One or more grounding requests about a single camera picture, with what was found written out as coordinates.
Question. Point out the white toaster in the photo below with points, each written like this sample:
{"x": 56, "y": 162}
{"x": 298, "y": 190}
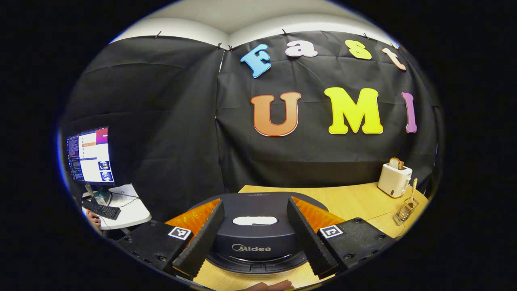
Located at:
{"x": 394, "y": 182}

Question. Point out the wooden spoon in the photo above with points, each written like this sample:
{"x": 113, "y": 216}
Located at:
{"x": 412, "y": 192}

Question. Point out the toasted bread slice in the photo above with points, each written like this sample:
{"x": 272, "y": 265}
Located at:
{"x": 396, "y": 163}

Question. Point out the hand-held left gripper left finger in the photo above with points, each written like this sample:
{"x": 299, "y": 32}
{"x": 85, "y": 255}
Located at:
{"x": 200, "y": 242}

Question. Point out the white side table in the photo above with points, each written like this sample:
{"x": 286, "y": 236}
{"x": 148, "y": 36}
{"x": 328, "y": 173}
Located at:
{"x": 131, "y": 210}

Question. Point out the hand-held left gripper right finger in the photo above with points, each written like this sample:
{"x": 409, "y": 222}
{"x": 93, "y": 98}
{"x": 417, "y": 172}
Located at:
{"x": 309, "y": 238}

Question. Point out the black keyboard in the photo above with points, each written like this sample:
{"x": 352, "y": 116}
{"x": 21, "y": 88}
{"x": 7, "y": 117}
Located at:
{"x": 103, "y": 210}

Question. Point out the black backdrop cloth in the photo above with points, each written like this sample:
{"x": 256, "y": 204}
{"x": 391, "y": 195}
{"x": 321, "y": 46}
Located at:
{"x": 161, "y": 121}

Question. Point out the computer monitor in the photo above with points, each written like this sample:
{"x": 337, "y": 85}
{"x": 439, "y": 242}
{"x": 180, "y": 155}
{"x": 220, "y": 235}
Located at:
{"x": 91, "y": 155}

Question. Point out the black silver rice cooker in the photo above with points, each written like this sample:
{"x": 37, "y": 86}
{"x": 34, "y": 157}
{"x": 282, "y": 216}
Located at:
{"x": 254, "y": 238}

